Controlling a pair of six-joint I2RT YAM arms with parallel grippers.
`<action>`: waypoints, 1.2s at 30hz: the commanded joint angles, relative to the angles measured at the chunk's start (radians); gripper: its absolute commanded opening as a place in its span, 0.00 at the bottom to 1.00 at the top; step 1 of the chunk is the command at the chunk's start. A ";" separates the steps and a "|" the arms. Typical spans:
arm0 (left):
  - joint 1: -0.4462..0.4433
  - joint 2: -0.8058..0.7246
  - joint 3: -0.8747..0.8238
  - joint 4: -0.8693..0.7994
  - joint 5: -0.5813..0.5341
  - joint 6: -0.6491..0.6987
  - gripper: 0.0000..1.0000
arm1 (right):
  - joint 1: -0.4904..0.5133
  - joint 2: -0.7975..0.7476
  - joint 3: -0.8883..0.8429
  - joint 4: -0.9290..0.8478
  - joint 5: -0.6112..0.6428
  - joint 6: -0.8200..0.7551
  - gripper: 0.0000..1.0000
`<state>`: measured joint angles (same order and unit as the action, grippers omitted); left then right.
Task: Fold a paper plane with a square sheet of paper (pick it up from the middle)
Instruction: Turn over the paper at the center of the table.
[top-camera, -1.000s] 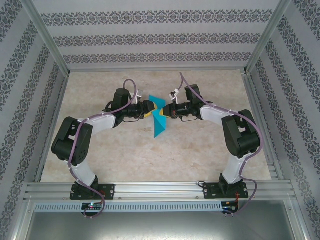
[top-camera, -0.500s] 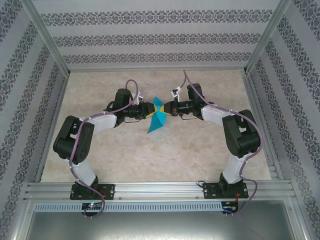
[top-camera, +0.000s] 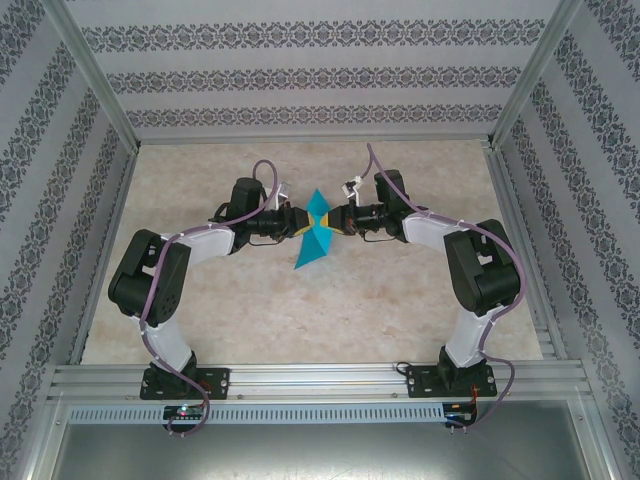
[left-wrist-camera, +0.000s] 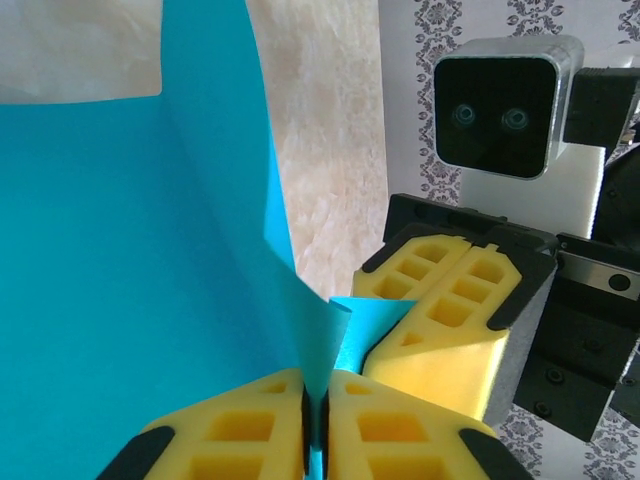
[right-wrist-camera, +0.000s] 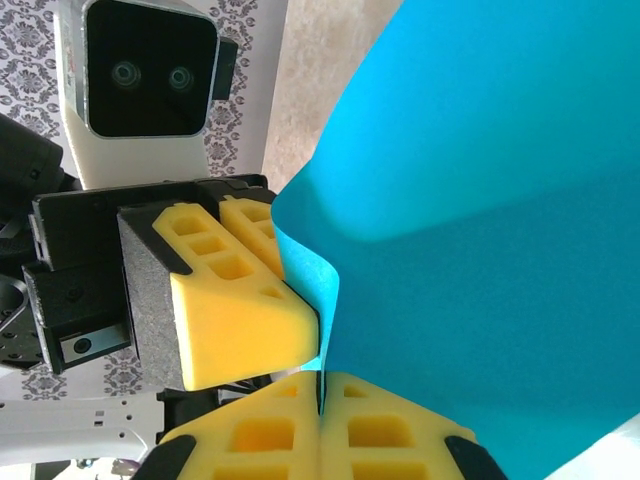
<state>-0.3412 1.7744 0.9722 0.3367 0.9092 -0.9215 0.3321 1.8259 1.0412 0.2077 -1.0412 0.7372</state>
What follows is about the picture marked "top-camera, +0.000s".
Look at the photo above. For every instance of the aluminium mounting rail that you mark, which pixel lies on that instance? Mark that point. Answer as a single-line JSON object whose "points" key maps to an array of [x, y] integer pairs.
{"points": [[320, 382]]}

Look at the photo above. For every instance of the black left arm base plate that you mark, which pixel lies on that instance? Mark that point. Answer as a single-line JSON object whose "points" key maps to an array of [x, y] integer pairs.
{"points": [[220, 382]]}

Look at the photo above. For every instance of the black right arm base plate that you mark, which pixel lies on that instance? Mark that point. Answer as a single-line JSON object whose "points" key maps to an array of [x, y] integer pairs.
{"points": [[417, 382]]}

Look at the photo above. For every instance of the aluminium frame post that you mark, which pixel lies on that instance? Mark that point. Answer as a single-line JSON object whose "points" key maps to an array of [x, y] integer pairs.
{"points": [[531, 75], [95, 75]]}

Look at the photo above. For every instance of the aluminium table side rail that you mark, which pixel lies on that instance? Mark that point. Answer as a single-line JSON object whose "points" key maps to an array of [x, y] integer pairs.
{"points": [[510, 200], [106, 250]]}

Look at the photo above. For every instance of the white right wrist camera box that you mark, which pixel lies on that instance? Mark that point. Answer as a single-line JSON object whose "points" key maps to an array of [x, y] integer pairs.
{"points": [[350, 187]]}

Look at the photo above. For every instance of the long aluminium table edge rail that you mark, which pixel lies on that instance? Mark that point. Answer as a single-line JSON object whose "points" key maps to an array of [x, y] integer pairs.
{"points": [[315, 139]]}

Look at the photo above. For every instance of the short aluminium frame upright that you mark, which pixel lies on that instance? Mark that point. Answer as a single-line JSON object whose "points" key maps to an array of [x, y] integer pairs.
{"points": [[599, 435], [44, 435]]}

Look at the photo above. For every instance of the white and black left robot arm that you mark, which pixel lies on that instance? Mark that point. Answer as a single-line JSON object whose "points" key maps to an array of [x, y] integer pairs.
{"points": [[150, 280]]}

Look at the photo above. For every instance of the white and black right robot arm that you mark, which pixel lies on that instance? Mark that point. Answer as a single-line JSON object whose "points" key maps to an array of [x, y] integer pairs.
{"points": [[480, 270]]}

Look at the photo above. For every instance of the grey metal sheet panel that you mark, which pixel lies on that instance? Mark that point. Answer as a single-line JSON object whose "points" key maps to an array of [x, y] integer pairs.
{"points": [[320, 455]]}

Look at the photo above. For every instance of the blue square paper sheet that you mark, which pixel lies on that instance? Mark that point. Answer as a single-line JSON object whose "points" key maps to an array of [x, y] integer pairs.
{"points": [[312, 252]]}

